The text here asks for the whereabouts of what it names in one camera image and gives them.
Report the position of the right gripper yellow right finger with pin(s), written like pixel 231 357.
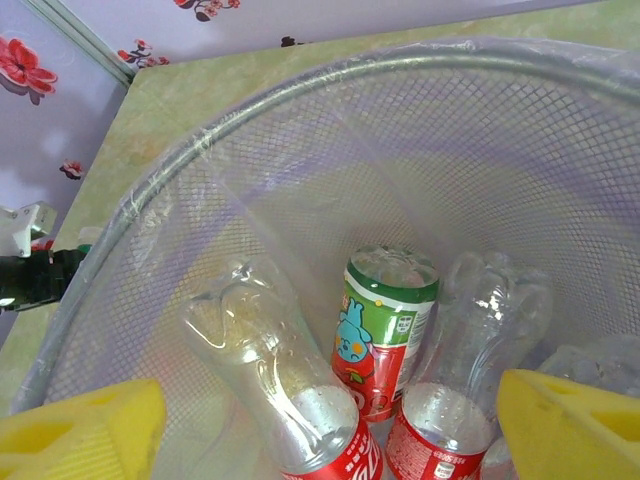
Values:
pixel 575 435

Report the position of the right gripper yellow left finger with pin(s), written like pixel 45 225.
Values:
pixel 75 440

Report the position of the clear red label cola bottle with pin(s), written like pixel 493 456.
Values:
pixel 280 380
pixel 450 415

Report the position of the green red cartoon label bottle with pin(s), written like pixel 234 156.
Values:
pixel 380 330

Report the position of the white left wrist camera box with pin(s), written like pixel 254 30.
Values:
pixel 25 230

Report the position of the aluminium rear left frame post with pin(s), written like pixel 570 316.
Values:
pixel 85 42

